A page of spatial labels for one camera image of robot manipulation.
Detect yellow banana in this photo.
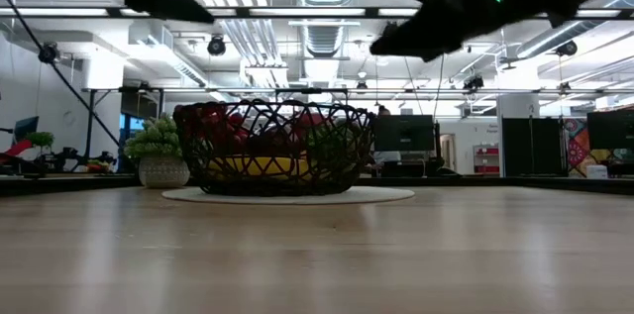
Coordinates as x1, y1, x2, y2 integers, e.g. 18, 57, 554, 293
207, 155, 319, 178

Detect white round mat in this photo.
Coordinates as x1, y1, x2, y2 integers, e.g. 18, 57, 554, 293
160, 184, 417, 207

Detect black desk monitor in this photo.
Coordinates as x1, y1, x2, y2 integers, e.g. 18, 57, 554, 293
373, 114, 437, 154

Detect colourful patterned tapestry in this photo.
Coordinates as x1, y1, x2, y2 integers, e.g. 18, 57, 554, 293
564, 117, 613, 179

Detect red grape bunch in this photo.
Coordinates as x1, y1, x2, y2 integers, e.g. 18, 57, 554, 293
187, 105, 252, 157

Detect black lighting stand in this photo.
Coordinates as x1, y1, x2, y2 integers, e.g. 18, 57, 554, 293
62, 86, 165, 157

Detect large black monitor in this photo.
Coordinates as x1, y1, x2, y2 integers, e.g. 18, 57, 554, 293
586, 107, 634, 152

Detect person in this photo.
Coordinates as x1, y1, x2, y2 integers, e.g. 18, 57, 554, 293
373, 104, 403, 176

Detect blue lit monitor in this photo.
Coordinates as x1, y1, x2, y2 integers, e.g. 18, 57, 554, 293
118, 112, 147, 143

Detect black partition panel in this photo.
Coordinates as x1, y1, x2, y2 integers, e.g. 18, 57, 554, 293
500, 116, 566, 177

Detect green potted succulent plant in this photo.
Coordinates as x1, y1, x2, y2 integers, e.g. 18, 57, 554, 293
123, 114, 191, 190

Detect red storage crates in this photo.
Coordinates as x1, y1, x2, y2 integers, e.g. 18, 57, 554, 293
473, 144, 502, 175

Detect black wire basket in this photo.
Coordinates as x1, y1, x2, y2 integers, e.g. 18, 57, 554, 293
172, 98, 377, 198

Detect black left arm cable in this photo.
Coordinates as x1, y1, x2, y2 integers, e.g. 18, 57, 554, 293
0, 0, 123, 151

